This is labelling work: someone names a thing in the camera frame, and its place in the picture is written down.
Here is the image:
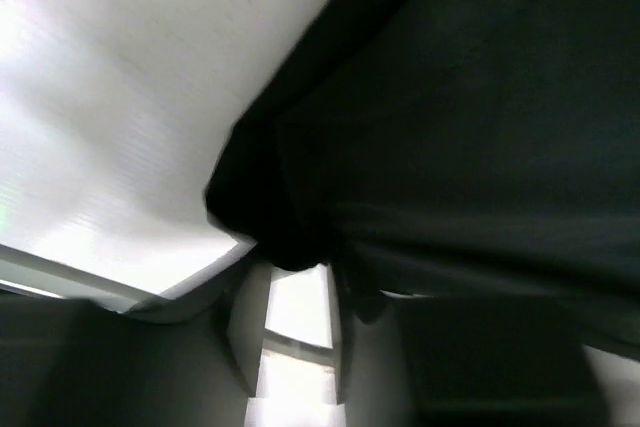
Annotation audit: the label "aluminium table edge rail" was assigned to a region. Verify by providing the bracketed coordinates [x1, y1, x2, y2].
[1, 245, 165, 309]

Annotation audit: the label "black shorts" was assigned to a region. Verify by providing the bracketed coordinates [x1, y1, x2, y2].
[204, 0, 639, 357]

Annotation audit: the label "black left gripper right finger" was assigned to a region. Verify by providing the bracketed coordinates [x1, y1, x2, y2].
[333, 268, 613, 427]

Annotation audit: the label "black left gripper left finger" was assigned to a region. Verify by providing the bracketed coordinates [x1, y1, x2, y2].
[1, 268, 265, 426]

